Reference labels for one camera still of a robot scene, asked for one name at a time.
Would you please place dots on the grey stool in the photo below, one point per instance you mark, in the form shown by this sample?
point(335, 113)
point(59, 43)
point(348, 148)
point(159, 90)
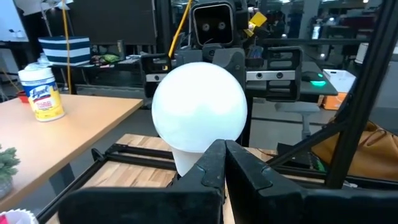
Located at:
point(298, 109)

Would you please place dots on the black computer mouse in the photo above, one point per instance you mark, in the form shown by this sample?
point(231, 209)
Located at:
point(311, 76)

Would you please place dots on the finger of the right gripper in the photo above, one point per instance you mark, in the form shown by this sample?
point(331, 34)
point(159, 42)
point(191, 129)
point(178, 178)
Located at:
point(148, 87)
point(297, 62)

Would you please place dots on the light wood desk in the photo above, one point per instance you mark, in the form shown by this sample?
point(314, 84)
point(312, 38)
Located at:
point(62, 133)

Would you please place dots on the white lightbulb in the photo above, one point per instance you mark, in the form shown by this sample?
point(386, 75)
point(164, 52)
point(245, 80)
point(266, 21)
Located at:
point(199, 105)

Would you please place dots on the tan leather bag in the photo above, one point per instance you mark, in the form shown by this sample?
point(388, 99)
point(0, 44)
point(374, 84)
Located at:
point(373, 155)

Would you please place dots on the whiteboard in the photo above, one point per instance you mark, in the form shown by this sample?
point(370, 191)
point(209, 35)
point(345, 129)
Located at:
point(11, 18)

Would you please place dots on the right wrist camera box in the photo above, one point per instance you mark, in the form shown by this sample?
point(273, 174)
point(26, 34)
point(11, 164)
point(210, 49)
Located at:
point(213, 25)

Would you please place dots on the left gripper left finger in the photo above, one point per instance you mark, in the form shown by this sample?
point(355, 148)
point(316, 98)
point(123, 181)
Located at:
point(140, 205)

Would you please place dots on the navy white striped box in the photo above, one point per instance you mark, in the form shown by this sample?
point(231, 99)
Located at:
point(63, 51)

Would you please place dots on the yellow Lysol wipes canister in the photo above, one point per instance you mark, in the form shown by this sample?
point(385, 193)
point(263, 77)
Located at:
point(42, 93)

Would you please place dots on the red bowl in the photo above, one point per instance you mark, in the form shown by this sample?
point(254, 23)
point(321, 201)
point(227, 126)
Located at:
point(22, 97)

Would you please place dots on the black metal table frame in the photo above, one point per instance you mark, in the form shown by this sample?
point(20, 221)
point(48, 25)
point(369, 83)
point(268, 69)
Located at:
point(367, 93)

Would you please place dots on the small green potted plant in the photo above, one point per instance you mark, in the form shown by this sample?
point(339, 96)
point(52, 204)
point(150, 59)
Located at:
point(6, 168)

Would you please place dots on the white storage box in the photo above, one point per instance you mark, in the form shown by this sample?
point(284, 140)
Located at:
point(340, 79)

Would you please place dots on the black office desk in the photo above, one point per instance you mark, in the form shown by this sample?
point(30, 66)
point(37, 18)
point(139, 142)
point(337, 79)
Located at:
point(311, 90)

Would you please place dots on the orange box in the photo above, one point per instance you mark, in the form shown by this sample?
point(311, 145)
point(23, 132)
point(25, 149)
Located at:
point(334, 101)

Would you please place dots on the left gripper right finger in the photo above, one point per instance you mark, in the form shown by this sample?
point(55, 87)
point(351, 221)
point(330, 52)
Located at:
point(295, 208)

